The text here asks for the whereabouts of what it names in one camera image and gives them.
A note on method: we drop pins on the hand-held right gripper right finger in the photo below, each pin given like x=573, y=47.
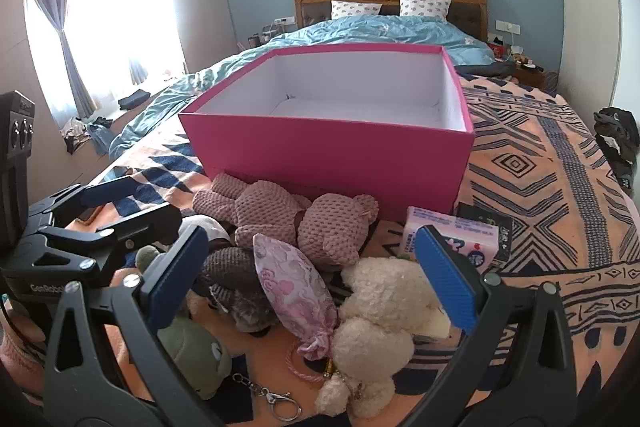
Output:
x=445, y=277

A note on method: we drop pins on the wooden bed with blue duvet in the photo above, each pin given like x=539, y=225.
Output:
x=380, y=32

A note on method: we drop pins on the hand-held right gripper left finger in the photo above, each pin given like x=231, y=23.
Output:
x=175, y=277

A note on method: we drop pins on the dark grey garment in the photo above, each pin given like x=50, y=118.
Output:
x=485, y=67

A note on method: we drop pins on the pile of clothes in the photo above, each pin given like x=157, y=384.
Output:
x=95, y=134

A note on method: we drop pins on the white wall outlet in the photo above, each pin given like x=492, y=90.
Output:
x=507, y=26
x=283, y=20

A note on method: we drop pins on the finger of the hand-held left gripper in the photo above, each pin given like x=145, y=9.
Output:
x=145, y=222
x=107, y=193

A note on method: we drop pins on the pink knit teddy bear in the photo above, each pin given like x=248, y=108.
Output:
x=320, y=227

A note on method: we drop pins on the person's left forearm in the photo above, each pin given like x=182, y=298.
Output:
x=20, y=347

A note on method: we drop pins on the cream fluffy plush bear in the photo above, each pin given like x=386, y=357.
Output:
x=375, y=307

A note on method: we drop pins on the green frog plush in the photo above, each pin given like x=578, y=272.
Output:
x=195, y=352

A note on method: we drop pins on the orange patterned blanket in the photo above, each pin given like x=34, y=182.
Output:
x=550, y=187

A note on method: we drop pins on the black tissue packet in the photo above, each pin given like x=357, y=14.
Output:
x=477, y=213

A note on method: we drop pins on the white patterned pillow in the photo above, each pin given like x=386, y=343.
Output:
x=425, y=7
x=355, y=9

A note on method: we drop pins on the folded dark clothing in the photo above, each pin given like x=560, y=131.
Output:
x=134, y=100

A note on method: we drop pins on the pink cardboard box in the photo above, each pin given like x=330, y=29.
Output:
x=325, y=157

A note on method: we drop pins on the wooden nightstand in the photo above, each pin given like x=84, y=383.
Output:
x=530, y=77

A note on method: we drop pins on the brown bear plush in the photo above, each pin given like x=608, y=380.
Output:
x=230, y=267

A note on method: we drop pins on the black bag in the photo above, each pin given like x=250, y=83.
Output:
x=617, y=147

